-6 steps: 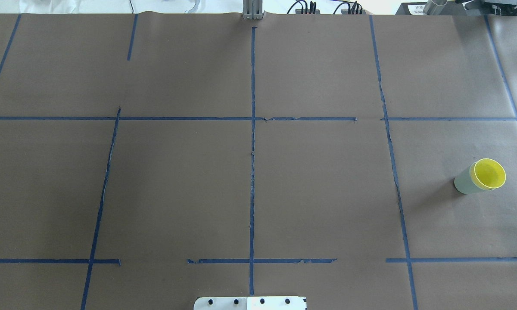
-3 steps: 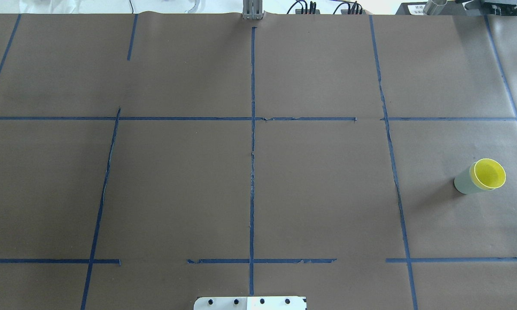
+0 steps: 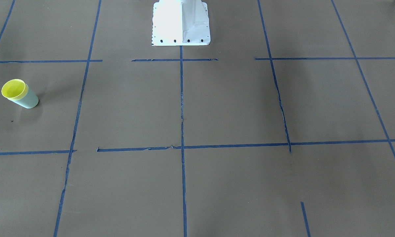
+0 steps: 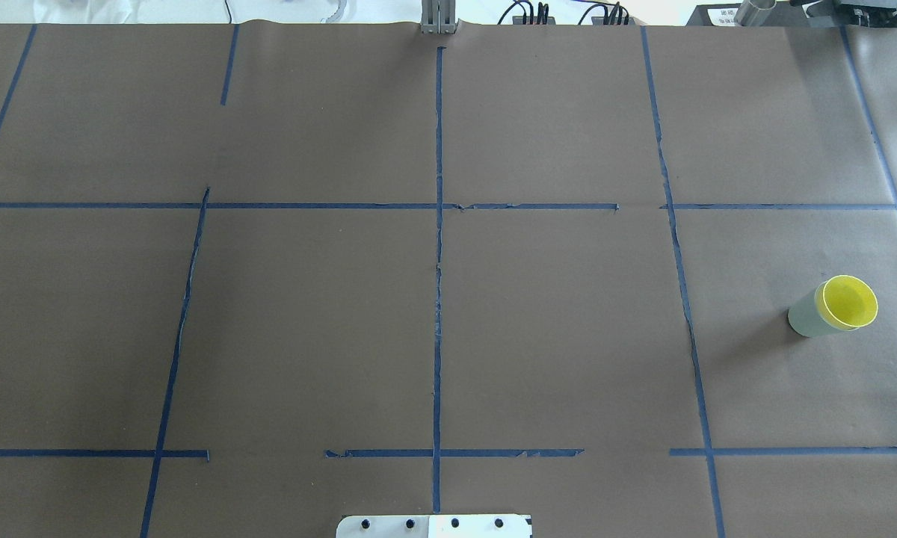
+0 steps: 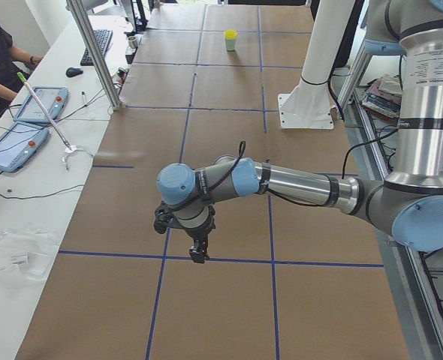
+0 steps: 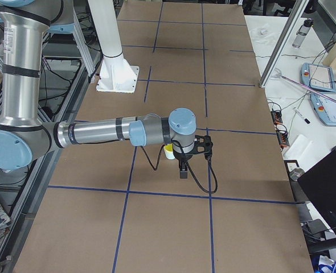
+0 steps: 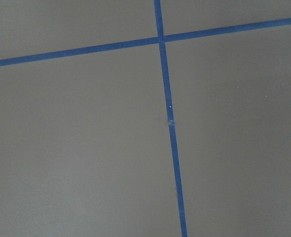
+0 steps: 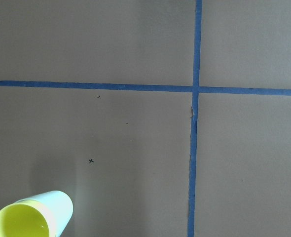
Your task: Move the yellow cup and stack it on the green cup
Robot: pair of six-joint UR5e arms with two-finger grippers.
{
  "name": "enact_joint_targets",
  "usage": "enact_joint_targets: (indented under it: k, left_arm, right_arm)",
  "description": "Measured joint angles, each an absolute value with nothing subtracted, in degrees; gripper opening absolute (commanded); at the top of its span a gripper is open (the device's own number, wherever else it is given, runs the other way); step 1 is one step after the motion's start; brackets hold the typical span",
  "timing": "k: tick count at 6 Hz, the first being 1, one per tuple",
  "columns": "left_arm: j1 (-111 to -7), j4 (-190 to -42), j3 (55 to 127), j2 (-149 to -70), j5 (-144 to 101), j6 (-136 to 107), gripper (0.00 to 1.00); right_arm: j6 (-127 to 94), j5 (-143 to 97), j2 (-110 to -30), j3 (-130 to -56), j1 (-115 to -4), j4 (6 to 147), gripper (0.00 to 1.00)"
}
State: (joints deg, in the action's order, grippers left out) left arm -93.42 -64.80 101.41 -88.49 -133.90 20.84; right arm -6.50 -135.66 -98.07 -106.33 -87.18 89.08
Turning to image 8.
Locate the yellow plastic cup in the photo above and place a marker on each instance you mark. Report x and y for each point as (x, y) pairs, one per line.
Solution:
(28, 218)

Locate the light green plastic cup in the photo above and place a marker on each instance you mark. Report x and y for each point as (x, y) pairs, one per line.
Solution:
(55, 206)

